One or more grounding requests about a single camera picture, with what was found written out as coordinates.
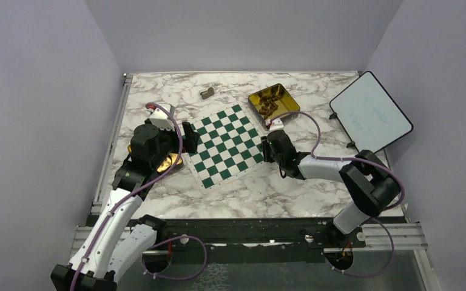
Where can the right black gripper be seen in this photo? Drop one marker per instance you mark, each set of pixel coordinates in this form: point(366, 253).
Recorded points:
point(266, 146)

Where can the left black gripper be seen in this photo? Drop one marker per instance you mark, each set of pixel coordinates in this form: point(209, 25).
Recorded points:
point(192, 137)

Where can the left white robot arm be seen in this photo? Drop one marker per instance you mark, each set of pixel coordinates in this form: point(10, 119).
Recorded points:
point(100, 261)

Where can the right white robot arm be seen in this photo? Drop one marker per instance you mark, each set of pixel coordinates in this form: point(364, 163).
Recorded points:
point(371, 185)

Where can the gold tin with white pieces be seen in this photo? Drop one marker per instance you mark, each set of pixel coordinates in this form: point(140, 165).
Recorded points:
point(168, 162)

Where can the green white chess board mat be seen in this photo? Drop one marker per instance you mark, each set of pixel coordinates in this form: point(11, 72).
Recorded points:
point(229, 148)

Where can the gold tin with dark pieces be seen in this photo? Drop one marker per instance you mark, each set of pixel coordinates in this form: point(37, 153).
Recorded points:
point(271, 102)

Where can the small grey tan clip device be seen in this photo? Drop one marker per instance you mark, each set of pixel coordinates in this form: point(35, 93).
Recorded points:
point(205, 94)

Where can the small whiteboard tablet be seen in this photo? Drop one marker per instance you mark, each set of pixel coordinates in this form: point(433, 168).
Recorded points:
point(369, 115)

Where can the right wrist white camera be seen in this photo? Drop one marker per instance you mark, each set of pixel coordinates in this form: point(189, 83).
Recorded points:
point(274, 124)

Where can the wrist white camera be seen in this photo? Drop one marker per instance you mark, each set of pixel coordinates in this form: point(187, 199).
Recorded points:
point(160, 119)
point(274, 124)

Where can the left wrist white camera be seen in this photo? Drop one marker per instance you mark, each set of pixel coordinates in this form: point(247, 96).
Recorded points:
point(160, 119)

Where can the black metal base frame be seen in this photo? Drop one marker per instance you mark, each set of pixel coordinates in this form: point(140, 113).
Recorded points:
point(273, 240)

